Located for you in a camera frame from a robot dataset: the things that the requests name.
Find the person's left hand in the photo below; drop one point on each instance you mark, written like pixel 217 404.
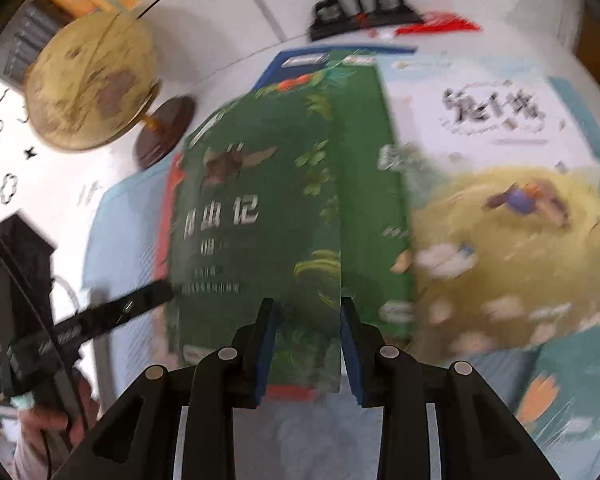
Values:
pixel 35 420

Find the navy blue eagle book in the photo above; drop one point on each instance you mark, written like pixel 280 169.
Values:
pixel 280 62

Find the light blue quilted mat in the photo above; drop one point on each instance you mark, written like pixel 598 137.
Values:
pixel 125 240

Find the row of dark hardcover books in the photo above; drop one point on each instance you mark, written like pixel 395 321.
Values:
pixel 22 45

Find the black carved fan stand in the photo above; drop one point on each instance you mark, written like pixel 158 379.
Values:
pixel 350 5

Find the red tassel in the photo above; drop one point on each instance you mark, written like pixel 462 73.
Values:
pixel 450 22

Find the dark green insect book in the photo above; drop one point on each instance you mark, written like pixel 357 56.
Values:
pixel 250 200

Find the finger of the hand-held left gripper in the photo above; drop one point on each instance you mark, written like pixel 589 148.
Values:
pixel 125 305

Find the white rabbit meadow book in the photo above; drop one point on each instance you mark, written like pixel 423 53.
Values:
pixel 505 240

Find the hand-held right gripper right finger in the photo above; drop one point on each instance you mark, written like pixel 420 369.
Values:
pixel 350 360

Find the antique yellow desk globe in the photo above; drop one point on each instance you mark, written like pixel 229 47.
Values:
pixel 80 90

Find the black star wall decal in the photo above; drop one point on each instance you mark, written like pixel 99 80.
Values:
pixel 30 153

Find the black outline cloud decal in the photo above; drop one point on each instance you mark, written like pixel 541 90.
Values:
pixel 0 187

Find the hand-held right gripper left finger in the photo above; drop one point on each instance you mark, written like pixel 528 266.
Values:
pixel 272 355

